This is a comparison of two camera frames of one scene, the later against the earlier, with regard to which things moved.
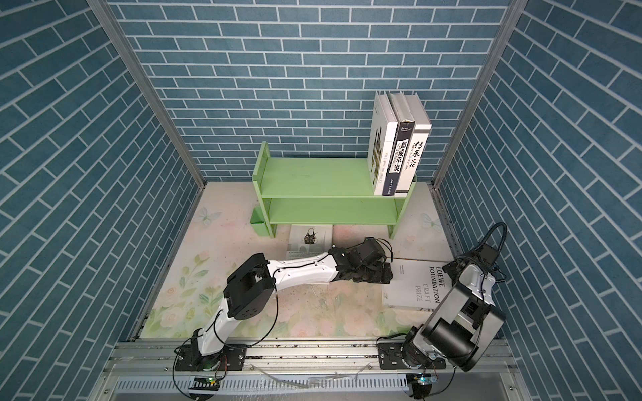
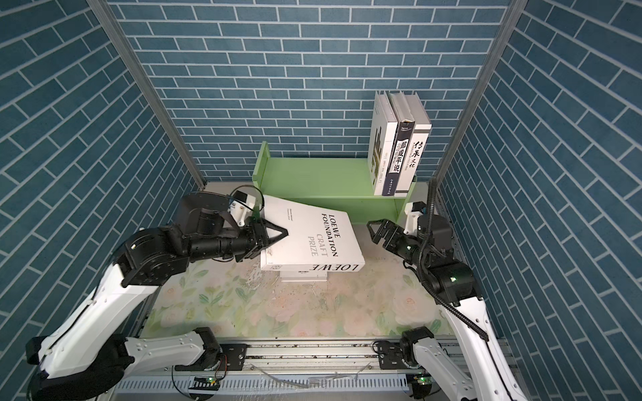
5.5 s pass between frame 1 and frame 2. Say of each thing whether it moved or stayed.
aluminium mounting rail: stayed
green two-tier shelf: stayed
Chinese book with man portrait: stayed
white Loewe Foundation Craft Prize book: moved
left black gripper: moved
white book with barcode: moved
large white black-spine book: stayed
